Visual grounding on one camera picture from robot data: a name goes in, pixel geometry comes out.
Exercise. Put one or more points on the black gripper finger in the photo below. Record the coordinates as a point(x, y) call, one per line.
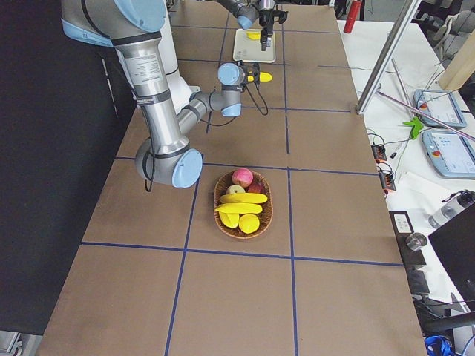
point(266, 41)

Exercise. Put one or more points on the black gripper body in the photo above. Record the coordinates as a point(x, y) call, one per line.
point(266, 20)
point(254, 70)

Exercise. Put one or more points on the yellow banana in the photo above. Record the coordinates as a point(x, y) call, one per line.
point(239, 208)
point(264, 77)
point(254, 36)
point(246, 197)

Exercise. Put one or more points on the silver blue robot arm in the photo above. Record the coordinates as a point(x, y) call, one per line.
point(166, 156)
point(247, 12)

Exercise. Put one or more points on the brown woven basket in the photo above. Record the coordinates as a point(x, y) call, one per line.
point(265, 216)

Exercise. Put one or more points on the white bear print tray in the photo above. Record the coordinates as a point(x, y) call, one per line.
point(247, 50)

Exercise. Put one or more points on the red fire extinguisher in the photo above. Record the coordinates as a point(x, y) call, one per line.
point(352, 15)

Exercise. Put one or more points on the red pink apple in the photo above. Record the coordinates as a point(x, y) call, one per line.
point(242, 177)

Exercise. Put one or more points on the dark red apple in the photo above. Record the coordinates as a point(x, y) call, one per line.
point(256, 188)

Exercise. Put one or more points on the pale green apple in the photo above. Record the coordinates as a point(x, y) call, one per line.
point(235, 189)

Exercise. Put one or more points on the metal rod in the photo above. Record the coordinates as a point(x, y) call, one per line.
point(422, 113)

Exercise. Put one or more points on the orange black electronics board upper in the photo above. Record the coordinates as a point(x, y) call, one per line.
point(379, 153)

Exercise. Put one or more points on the orange black electronics board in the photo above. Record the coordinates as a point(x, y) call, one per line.
point(387, 181)
point(379, 153)

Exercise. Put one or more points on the yellow lemon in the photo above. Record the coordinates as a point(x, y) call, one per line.
point(249, 223)

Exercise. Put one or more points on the orange black electronics board lower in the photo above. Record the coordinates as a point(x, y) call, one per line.
point(387, 181)

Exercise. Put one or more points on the green plastic clamp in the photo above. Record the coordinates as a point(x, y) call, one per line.
point(416, 127)

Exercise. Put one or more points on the upper teach pendant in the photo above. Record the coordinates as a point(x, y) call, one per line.
point(440, 105)

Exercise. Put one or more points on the teach pendant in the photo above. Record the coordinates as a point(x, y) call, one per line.
point(440, 105)
point(451, 155)

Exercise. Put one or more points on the lower teach pendant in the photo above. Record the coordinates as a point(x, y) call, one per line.
point(451, 155)

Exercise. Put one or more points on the metal cylinder weight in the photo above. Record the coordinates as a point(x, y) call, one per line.
point(416, 241)

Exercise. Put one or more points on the clear water bottle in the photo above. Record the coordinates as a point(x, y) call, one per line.
point(453, 205)

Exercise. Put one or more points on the black monitor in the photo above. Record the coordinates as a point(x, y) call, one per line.
point(453, 244)

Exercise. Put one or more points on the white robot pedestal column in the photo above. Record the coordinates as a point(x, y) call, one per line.
point(150, 18)

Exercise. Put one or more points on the aluminium frame post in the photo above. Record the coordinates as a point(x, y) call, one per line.
point(408, 12)

